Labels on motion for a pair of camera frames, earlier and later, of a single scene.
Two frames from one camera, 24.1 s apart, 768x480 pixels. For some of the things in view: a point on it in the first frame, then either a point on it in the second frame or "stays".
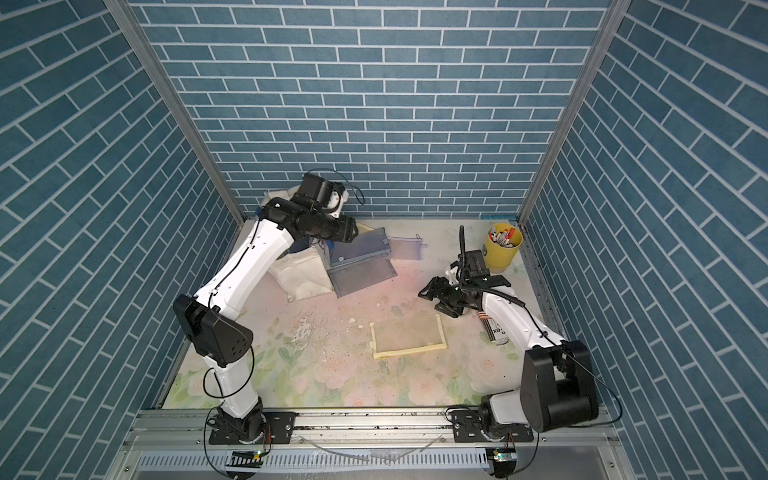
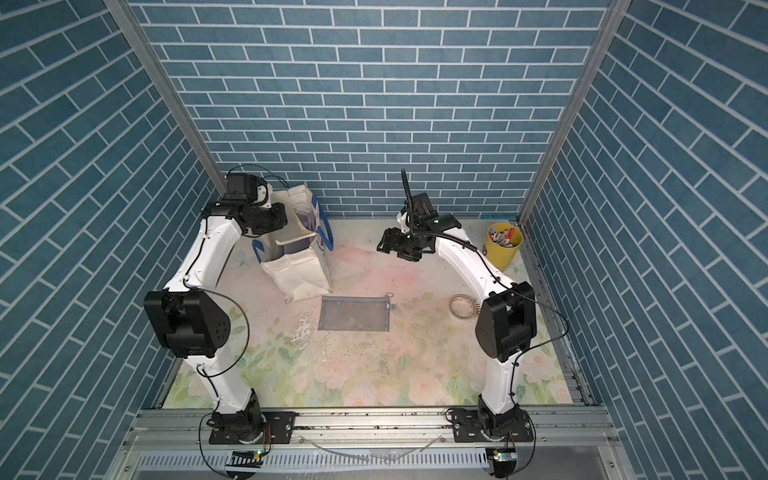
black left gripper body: x=327 y=226 → x=268 y=219
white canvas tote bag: x=305 y=273 stays
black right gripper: x=438 y=289 → x=390 y=239
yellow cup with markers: x=502 y=243 stays
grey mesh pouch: x=352 y=276 → x=356 y=313
